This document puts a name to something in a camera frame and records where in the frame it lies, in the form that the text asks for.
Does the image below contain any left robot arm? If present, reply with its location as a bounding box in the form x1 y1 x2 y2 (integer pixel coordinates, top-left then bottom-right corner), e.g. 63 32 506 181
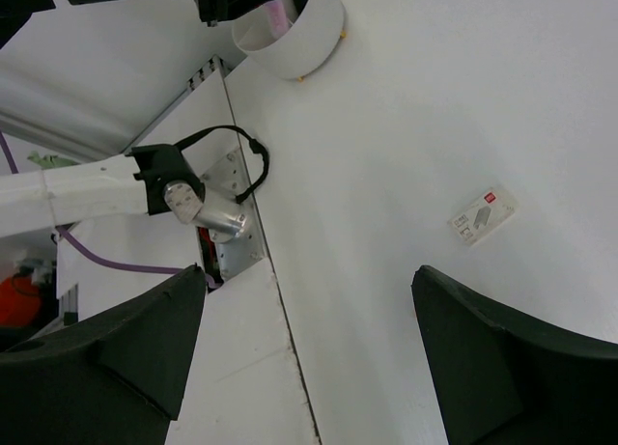
1 0 275 237

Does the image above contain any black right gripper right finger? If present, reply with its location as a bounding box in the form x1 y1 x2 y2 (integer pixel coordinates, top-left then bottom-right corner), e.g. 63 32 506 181
411 265 617 444

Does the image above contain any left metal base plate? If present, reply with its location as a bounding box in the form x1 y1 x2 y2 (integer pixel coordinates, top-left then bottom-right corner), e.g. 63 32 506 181
198 148 267 281

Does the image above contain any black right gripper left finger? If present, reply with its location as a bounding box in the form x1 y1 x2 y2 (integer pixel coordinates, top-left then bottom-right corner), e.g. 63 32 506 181
1 265 207 444

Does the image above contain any purple pink highlighter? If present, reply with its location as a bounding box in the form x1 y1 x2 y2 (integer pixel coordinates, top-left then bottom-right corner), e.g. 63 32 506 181
264 0 290 40

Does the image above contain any white round container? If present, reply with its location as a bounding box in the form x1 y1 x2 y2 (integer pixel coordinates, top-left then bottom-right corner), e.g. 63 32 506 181
232 0 345 80

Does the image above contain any white eraser with label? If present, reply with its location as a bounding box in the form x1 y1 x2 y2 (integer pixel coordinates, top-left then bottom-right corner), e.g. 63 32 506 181
448 186 519 246

